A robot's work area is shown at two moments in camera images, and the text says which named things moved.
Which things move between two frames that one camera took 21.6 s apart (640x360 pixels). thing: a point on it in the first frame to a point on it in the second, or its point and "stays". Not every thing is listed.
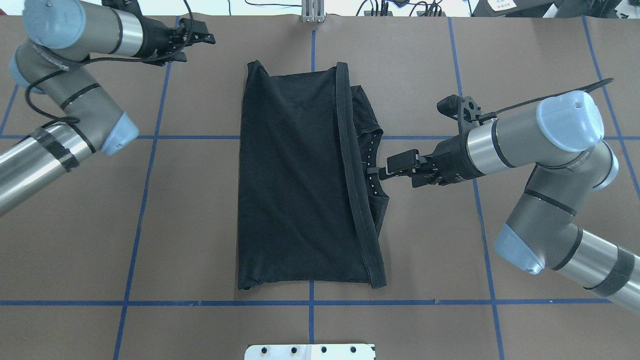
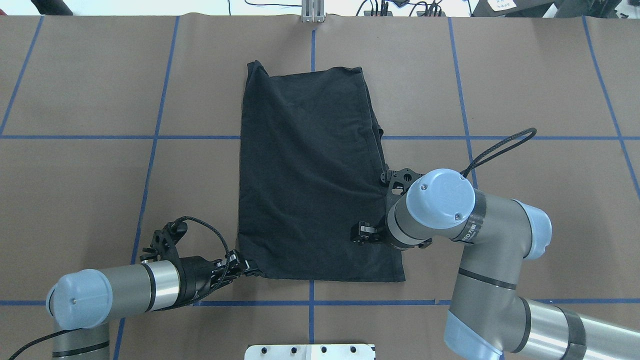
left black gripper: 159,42 to 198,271
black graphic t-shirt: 306,213 stays
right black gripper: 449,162 to 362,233
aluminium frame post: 313,11 stays
